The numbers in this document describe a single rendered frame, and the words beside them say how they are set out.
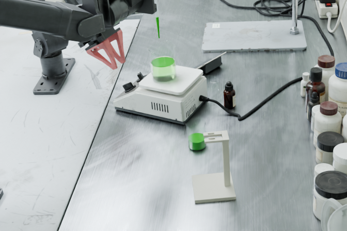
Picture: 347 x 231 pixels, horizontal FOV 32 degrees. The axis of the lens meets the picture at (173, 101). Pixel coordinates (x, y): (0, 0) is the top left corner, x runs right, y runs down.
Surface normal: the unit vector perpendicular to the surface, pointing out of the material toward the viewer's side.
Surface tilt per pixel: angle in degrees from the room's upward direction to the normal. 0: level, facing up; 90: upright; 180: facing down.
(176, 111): 90
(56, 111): 0
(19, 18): 93
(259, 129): 0
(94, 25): 90
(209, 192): 0
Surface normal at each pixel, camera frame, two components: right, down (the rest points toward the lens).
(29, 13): 0.62, 0.31
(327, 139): -0.08, -0.86
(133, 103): -0.47, 0.47
